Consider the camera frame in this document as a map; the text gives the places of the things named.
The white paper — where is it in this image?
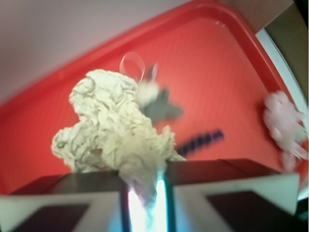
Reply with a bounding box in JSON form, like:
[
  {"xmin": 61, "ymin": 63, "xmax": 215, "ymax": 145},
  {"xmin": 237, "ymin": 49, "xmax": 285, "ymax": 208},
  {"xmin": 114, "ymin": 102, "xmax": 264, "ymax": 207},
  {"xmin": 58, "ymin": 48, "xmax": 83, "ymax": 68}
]
[{"xmin": 51, "ymin": 69, "xmax": 183, "ymax": 208}]

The brown cardboard panel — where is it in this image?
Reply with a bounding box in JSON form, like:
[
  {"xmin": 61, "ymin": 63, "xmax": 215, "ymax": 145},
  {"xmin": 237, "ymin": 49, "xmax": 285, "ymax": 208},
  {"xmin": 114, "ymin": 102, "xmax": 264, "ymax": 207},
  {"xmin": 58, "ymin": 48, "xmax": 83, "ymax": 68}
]
[{"xmin": 220, "ymin": 0, "xmax": 309, "ymax": 103}]

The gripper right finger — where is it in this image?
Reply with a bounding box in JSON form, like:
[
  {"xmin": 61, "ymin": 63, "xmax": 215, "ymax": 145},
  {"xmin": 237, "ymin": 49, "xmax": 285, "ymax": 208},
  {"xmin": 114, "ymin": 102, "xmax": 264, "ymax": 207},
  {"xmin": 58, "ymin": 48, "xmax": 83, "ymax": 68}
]
[{"xmin": 165, "ymin": 159, "xmax": 301, "ymax": 232}]

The red plastic tray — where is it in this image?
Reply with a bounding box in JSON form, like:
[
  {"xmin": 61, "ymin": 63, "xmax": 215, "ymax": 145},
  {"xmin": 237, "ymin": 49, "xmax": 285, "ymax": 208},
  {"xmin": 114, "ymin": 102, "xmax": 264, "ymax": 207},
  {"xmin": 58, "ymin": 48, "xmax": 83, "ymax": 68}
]
[{"xmin": 0, "ymin": 0, "xmax": 309, "ymax": 195}]

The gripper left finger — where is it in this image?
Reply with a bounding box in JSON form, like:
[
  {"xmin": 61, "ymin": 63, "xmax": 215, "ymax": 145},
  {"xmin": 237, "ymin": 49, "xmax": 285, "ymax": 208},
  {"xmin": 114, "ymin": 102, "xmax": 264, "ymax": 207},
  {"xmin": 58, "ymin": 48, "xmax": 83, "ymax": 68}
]
[{"xmin": 0, "ymin": 171, "xmax": 130, "ymax": 232}]

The grey plush toy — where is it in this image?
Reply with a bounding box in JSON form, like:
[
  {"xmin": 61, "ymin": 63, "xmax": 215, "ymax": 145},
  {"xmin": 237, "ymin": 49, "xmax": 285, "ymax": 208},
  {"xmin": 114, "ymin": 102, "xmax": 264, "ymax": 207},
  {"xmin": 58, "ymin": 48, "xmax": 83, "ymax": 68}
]
[{"xmin": 119, "ymin": 52, "xmax": 183, "ymax": 124}]

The pink plush toy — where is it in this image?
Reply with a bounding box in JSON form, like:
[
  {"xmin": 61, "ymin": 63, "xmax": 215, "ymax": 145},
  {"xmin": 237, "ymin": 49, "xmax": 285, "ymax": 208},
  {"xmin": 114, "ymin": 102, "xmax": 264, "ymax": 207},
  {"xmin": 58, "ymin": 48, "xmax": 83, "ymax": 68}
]
[{"xmin": 263, "ymin": 91, "xmax": 309, "ymax": 172}]

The navy blue twisted rope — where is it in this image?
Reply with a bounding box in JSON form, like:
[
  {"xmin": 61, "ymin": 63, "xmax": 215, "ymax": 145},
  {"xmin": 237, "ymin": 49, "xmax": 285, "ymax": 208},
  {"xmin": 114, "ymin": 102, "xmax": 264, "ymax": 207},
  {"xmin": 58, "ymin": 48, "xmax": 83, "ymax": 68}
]
[{"xmin": 177, "ymin": 129, "xmax": 226, "ymax": 156}]

